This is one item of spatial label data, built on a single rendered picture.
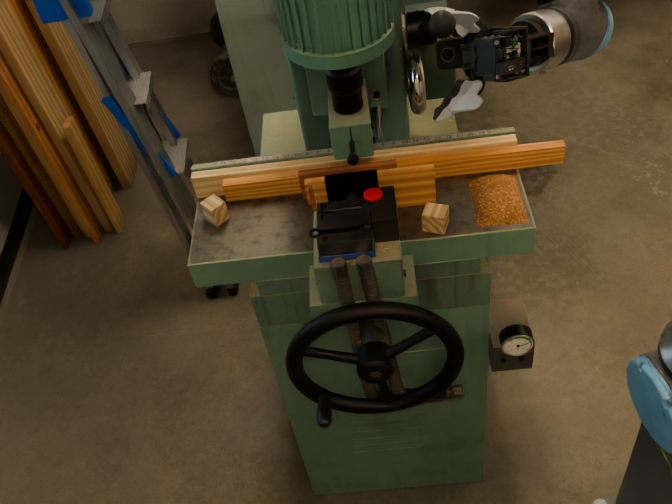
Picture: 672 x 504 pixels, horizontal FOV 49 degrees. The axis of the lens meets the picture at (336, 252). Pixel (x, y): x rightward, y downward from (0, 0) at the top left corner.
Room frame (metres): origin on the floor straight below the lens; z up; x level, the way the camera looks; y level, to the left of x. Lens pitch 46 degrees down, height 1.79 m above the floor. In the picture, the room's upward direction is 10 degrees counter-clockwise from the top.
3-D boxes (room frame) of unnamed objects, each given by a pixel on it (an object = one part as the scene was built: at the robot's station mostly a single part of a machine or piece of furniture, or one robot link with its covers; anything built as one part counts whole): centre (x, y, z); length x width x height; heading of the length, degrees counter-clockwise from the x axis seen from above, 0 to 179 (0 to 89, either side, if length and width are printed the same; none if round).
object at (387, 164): (1.02, -0.05, 0.93); 0.18 x 0.02 x 0.06; 84
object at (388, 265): (0.85, -0.04, 0.92); 0.15 x 0.13 x 0.09; 84
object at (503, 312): (0.87, -0.31, 0.58); 0.12 x 0.08 x 0.08; 174
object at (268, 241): (0.93, -0.05, 0.87); 0.61 x 0.30 x 0.06; 84
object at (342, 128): (1.06, -0.07, 1.03); 0.14 x 0.07 x 0.09; 174
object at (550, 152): (1.03, -0.13, 0.92); 0.62 x 0.02 x 0.04; 84
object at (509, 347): (0.80, -0.30, 0.65); 0.06 x 0.04 x 0.08; 84
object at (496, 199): (0.93, -0.29, 0.91); 0.12 x 0.09 x 0.03; 174
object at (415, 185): (0.96, -0.09, 0.94); 0.21 x 0.01 x 0.08; 84
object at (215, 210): (1.01, 0.20, 0.92); 0.04 x 0.03 x 0.04; 37
